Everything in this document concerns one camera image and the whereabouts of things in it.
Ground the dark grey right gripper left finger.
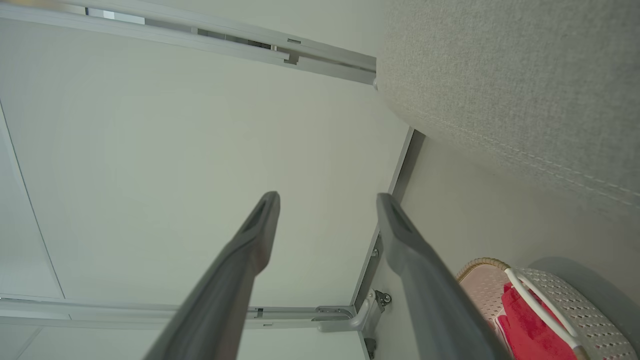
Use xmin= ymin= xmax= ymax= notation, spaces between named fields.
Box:
xmin=142 ymin=191 xmax=281 ymax=360

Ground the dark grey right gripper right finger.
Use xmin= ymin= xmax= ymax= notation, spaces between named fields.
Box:
xmin=376 ymin=193 xmax=512 ymax=360

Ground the red cloth garment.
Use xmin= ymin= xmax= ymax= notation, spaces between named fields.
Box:
xmin=495 ymin=282 xmax=578 ymax=360

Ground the grey fabric sofa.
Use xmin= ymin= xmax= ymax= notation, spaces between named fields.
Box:
xmin=375 ymin=0 xmax=640 ymax=221

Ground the white woven laundry basket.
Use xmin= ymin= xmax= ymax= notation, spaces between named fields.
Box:
xmin=456 ymin=257 xmax=638 ymax=360

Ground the aluminium frame with bracket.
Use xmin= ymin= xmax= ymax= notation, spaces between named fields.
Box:
xmin=0 ymin=127 xmax=426 ymax=360

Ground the aluminium track rail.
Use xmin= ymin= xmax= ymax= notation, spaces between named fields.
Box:
xmin=0 ymin=0 xmax=377 ymax=86

